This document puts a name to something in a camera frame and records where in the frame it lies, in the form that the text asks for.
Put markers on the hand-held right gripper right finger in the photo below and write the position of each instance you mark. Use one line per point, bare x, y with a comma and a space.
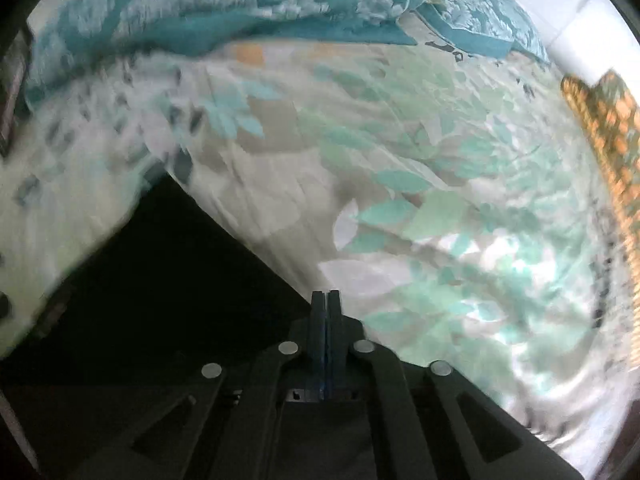
334, 330

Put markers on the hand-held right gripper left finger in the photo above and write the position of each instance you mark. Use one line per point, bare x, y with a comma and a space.
318, 330

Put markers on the black pants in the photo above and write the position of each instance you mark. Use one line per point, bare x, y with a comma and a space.
175, 285

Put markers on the leaf print bed sheet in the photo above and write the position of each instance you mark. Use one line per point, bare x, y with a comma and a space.
400, 185

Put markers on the teal patterned blanket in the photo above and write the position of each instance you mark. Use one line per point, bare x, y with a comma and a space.
210, 20

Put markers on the orange green patterned cloth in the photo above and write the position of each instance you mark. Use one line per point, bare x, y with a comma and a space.
607, 125

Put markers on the teal patterned pillow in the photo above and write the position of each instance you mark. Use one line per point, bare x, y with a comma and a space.
480, 15

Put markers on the dark wooden bed frame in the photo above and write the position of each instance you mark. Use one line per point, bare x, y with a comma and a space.
12, 95

